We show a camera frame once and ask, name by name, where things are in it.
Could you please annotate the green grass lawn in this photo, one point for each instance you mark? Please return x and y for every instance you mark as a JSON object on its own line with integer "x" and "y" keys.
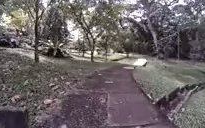
{"x": 163, "y": 75}

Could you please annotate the leaf-strewn grass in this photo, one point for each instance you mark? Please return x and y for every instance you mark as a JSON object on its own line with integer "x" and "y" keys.
{"x": 20, "y": 78}

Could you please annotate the dark paved path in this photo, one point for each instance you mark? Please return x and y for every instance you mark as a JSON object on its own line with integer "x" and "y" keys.
{"x": 125, "y": 100}

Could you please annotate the thin-trunked tree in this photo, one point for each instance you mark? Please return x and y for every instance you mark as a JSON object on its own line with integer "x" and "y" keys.
{"x": 36, "y": 46}

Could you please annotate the concrete drain channel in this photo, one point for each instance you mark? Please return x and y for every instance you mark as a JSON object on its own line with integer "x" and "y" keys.
{"x": 176, "y": 96}

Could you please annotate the thin pale pole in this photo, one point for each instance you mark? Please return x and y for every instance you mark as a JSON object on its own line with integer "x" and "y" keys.
{"x": 178, "y": 46}

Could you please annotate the pale concrete slab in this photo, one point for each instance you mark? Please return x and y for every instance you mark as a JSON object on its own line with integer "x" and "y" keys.
{"x": 140, "y": 62}

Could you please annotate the wood of trees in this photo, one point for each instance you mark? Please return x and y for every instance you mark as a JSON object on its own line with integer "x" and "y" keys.
{"x": 150, "y": 30}

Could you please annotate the forked-trunk tree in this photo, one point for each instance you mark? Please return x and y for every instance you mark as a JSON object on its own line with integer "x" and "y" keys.
{"x": 92, "y": 51}

